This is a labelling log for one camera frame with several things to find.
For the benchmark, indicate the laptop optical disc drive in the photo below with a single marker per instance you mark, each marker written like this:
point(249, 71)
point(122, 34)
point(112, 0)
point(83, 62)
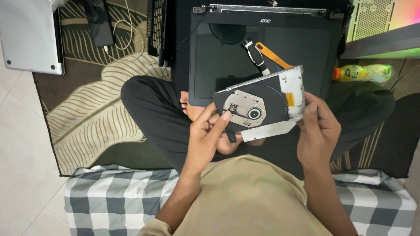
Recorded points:
point(269, 98)

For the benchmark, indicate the yellow drink bottle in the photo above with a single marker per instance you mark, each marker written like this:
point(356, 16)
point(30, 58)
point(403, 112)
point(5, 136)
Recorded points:
point(357, 72)

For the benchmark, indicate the black laptop screen panel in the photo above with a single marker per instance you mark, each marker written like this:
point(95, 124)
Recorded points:
point(223, 65)

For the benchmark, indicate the silver closed laptop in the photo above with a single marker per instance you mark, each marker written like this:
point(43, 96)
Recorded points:
point(29, 36)

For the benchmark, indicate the black laptop keyboard base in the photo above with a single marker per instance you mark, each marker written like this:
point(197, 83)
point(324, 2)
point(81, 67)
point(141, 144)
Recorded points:
point(157, 29)

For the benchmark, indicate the person's right hand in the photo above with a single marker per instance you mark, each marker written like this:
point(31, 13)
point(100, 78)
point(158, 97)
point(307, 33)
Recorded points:
point(320, 134)

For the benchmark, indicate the person's right foot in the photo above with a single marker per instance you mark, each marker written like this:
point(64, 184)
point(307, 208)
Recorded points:
point(192, 109)

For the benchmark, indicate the person's beige shirt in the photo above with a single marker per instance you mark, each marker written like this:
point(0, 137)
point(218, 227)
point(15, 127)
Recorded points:
point(249, 200)

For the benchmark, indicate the person's black trousers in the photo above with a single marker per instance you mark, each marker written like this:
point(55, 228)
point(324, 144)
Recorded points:
point(154, 111)

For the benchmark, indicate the grey white checkered mattress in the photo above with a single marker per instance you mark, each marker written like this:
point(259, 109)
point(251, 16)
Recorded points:
point(108, 200)

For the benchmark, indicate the orange plastic pry tool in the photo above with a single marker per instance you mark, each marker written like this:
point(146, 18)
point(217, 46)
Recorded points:
point(272, 55)

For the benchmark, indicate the leaf patterned rug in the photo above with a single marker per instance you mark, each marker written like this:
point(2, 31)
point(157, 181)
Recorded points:
point(88, 108)

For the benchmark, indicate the white perforated computer case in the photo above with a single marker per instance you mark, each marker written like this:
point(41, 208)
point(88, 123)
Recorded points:
point(377, 23)

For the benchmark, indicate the person's left hand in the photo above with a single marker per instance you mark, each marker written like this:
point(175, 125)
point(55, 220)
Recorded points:
point(201, 141)

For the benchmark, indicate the black power adapter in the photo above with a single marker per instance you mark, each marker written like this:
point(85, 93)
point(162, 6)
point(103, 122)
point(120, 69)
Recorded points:
point(101, 26)

